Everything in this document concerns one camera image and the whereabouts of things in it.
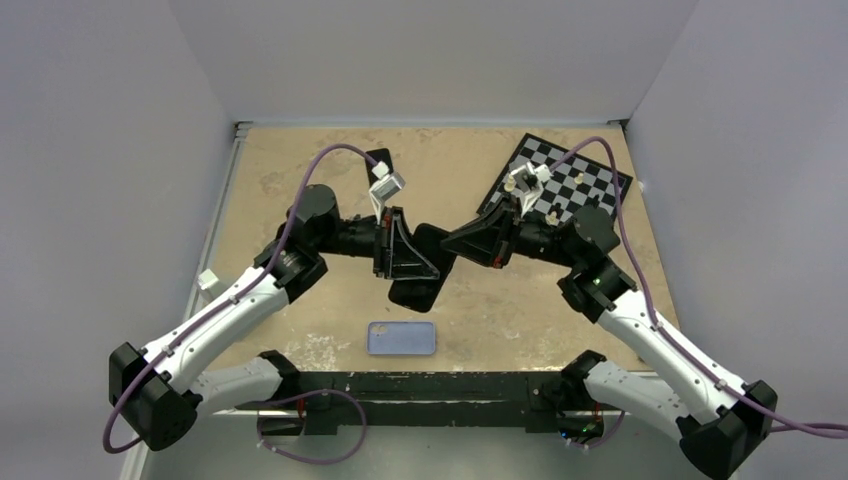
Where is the small white box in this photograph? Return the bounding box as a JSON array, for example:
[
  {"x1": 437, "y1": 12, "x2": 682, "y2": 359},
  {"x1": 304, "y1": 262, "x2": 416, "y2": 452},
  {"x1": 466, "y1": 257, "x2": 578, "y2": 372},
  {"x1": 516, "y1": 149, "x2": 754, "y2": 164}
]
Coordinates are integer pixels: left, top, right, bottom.
[{"x1": 196, "y1": 269, "x2": 220, "y2": 291}]

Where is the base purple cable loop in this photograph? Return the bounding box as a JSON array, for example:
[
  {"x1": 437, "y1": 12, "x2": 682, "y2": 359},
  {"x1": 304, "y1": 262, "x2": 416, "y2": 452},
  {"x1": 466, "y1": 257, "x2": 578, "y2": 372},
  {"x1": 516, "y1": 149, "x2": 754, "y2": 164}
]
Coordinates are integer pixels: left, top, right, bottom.
[{"x1": 256, "y1": 385, "x2": 368, "y2": 466}]

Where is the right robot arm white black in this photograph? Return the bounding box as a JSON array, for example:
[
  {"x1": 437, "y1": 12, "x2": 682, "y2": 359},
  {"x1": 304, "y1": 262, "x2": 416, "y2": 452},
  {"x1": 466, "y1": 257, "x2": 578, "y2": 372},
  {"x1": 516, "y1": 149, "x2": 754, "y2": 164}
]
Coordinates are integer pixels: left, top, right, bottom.
[{"x1": 440, "y1": 201, "x2": 778, "y2": 479}]

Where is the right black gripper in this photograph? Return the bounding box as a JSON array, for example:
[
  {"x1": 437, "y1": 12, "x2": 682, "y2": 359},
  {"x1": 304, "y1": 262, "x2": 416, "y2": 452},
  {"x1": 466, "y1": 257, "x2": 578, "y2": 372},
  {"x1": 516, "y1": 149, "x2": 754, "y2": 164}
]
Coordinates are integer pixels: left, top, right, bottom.
[{"x1": 440, "y1": 194, "x2": 580, "y2": 271}]

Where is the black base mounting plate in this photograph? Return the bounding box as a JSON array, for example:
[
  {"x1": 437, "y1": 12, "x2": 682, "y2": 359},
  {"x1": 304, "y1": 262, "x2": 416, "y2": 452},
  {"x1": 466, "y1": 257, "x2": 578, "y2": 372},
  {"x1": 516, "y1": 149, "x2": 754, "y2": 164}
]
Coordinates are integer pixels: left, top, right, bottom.
[{"x1": 234, "y1": 370, "x2": 627, "y2": 439}]

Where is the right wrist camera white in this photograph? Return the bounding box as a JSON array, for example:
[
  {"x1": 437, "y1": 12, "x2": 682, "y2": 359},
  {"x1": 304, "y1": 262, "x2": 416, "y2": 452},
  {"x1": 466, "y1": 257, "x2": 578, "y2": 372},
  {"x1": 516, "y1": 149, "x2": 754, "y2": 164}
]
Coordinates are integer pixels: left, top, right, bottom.
[{"x1": 505, "y1": 162, "x2": 551, "y2": 216}]

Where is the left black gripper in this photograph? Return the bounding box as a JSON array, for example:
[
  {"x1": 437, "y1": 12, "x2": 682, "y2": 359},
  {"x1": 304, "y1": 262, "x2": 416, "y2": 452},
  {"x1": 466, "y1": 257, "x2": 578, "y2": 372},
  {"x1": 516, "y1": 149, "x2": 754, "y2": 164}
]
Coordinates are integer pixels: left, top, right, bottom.
[{"x1": 314, "y1": 206, "x2": 439, "y2": 281}]

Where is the bare black phone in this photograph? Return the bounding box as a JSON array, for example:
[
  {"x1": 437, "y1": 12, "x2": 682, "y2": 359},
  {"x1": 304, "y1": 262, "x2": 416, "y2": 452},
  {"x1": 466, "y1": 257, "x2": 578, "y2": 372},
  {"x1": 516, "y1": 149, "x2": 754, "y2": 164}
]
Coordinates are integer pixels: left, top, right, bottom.
[{"x1": 365, "y1": 148, "x2": 394, "y2": 177}]

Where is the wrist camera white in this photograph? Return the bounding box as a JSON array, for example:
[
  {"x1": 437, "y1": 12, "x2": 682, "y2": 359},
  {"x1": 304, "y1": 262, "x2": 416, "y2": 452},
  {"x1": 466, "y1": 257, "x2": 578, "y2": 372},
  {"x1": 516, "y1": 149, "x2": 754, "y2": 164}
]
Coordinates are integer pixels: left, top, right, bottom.
[
  {"x1": 505, "y1": 162, "x2": 551, "y2": 216},
  {"x1": 369, "y1": 162, "x2": 406, "y2": 222}
]

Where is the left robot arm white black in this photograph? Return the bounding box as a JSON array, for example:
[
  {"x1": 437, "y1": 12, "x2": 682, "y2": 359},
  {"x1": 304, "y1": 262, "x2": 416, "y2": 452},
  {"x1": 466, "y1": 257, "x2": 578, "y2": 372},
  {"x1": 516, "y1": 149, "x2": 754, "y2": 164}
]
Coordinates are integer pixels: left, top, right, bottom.
[{"x1": 108, "y1": 184, "x2": 450, "y2": 451}]

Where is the black white chessboard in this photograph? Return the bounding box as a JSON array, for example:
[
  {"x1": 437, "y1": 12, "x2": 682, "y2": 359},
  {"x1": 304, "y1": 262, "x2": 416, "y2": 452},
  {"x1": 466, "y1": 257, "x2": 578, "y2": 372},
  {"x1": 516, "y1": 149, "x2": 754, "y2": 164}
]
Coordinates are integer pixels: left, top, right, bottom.
[{"x1": 477, "y1": 133, "x2": 618, "y2": 226}]

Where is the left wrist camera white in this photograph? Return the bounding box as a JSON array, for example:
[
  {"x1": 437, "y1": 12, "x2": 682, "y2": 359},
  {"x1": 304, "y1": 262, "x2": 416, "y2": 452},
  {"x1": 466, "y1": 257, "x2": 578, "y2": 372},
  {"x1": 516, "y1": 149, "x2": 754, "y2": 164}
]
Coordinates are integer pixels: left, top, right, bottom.
[{"x1": 369, "y1": 162, "x2": 406, "y2": 222}]

